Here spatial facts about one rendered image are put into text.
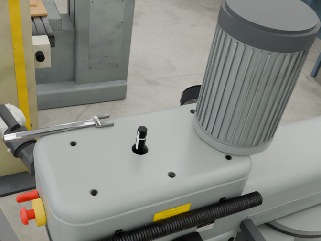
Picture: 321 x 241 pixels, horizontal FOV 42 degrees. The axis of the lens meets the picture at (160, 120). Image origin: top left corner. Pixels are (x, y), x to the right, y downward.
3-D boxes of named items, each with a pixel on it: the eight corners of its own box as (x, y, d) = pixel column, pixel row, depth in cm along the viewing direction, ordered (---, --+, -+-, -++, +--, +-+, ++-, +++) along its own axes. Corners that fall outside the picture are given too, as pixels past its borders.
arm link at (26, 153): (25, 182, 138) (6, 156, 142) (50, 168, 143) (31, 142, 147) (23, 165, 128) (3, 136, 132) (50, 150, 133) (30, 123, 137)
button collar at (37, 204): (37, 232, 92) (36, 215, 88) (32, 211, 96) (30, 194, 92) (47, 229, 92) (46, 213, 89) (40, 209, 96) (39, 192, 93)
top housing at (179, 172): (58, 268, 86) (57, 222, 76) (31, 177, 103) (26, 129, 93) (244, 208, 105) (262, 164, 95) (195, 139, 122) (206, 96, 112)
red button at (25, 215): (22, 230, 90) (21, 218, 88) (19, 215, 93) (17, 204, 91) (38, 225, 92) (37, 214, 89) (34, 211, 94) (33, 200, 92)
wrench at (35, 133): (5, 146, 88) (5, 143, 88) (2, 134, 91) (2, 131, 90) (113, 125, 98) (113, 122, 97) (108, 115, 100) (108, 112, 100)
